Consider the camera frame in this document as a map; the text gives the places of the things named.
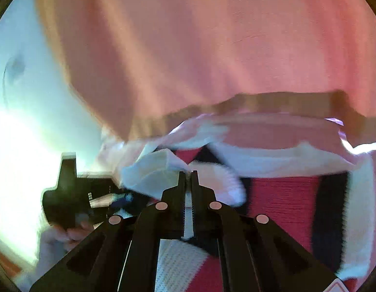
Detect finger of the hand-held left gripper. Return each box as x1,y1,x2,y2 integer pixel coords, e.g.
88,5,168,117
91,192,146,217

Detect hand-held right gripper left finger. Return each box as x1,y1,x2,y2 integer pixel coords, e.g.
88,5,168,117
29,171,188,292

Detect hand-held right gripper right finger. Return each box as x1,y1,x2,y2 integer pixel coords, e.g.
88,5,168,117
191,170,348,292

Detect white knit sweater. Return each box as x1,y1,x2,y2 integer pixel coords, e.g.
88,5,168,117
119,141,376,292

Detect person's left forearm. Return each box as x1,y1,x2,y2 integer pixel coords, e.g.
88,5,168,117
16,228,71,291

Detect person's left hand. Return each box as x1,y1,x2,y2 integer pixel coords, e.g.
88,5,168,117
42,220,97,253

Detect pink patterned blanket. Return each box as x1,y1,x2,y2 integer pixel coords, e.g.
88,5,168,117
97,112,376,174

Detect pink curtain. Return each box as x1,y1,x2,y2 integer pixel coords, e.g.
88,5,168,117
33,0,376,148

